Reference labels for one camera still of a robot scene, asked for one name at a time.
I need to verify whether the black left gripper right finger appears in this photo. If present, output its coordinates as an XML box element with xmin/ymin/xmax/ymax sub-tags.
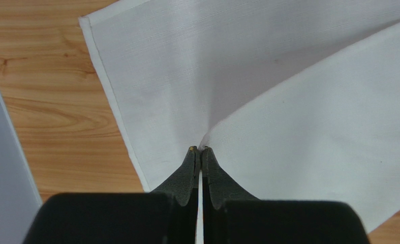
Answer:
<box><xmin>201</xmin><ymin>147</ymin><xmax>258</xmax><ymax>210</ymax></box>

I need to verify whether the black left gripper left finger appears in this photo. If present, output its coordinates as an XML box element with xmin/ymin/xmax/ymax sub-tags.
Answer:
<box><xmin>152</xmin><ymin>146</ymin><xmax>200</xmax><ymax>206</ymax></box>

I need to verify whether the white cloth napkin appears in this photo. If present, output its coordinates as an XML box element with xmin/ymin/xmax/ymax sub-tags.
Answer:
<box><xmin>79</xmin><ymin>1</ymin><xmax>400</xmax><ymax>231</ymax></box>

